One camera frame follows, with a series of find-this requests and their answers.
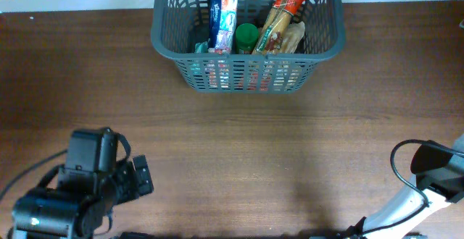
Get beige snack bag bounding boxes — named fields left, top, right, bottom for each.
left=270, top=21, right=307, bottom=90

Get green lid Knorr jar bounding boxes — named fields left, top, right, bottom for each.
left=235, top=23, right=260, bottom=54

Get teal tissue packet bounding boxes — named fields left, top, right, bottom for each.
left=191, top=41, right=210, bottom=76

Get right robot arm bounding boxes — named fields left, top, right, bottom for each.
left=341, top=136, right=463, bottom=239

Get Kleenex tissue multipack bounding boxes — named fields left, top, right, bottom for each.
left=207, top=0, right=239, bottom=55

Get grey plastic shopping basket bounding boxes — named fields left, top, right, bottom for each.
left=151, top=0, right=345, bottom=93

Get spaghetti pasta package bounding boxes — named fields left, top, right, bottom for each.
left=241, top=0, right=307, bottom=90

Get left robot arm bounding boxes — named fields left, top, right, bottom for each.
left=9, top=127, right=154, bottom=238

